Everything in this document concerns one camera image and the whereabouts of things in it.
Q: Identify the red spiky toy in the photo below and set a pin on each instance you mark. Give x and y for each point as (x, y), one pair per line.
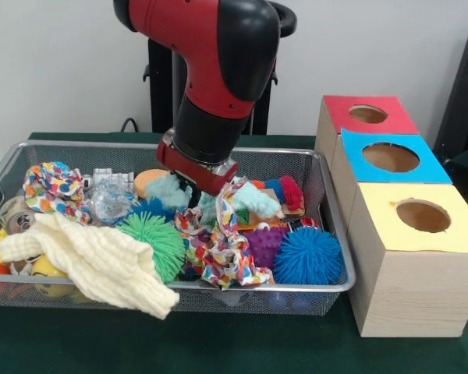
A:
(291, 193)

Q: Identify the pale yellow cloth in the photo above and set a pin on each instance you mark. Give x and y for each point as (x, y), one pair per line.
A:
(93, 257)

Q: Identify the purple spiky ball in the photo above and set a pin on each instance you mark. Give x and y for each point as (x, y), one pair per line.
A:
(265, 245)

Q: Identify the dark blue spiky ball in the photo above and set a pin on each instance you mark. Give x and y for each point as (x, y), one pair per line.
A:
(152, 209)

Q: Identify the green spiky ball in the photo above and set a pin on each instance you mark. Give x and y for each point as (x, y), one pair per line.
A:
(160, 241)

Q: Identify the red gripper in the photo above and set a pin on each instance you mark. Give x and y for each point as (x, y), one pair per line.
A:
(195, 167)

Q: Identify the wooden box with three holes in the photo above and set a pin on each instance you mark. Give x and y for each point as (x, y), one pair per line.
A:
(413, 288)

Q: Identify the colourful patterned cloth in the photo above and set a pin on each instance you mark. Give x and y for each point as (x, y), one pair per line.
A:
(53, 185)
(222, 249)

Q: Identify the crushed clear water bottle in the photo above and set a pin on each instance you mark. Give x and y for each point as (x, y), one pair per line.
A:
(109, 199)

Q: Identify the tan round bun toy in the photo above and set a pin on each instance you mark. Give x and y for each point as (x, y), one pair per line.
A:
(148, 181)

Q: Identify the mint green cloth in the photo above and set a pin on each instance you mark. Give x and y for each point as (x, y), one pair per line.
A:
(249, 201)

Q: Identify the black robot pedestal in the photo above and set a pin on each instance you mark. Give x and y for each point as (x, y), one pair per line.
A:
(160, 101)

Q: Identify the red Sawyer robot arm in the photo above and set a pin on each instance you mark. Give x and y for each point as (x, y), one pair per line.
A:
(218, 54)

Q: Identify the shallow clear mesh bin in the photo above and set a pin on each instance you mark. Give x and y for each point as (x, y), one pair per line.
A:
(331, 202)

